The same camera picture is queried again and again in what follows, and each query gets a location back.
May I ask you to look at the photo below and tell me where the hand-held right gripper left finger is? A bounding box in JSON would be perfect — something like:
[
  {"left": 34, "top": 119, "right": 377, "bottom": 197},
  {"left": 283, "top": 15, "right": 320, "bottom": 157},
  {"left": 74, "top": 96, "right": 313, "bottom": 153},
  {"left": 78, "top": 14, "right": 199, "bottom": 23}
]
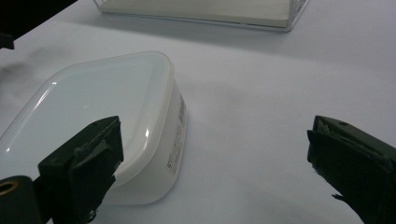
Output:
[{"left": 37, "top": 115, "right": 125, "bottom": 224}]

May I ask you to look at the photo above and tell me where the clear plastic tray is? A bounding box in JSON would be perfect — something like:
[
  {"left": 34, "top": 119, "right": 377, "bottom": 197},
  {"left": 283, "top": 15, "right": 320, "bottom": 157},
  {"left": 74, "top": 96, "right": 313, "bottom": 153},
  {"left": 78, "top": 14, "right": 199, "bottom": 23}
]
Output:
[{"left": 92, "top": 0, "right": 310, "bottom": 34}]

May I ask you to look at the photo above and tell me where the white plastic lidded box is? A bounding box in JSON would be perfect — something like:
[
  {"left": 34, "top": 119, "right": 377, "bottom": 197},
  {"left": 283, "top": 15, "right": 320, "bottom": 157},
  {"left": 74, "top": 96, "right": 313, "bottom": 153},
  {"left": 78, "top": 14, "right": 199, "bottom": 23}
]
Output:
[{"left": 0, "top": 50, "right": 188, "bottom": 206}]

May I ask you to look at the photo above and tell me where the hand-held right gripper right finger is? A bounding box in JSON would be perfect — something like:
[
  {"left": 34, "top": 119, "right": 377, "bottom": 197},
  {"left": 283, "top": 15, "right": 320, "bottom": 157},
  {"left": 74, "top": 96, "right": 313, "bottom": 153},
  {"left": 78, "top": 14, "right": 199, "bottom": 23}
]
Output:
[{"left": 306, "top": 115, "right": 396, "bottom": 224}]

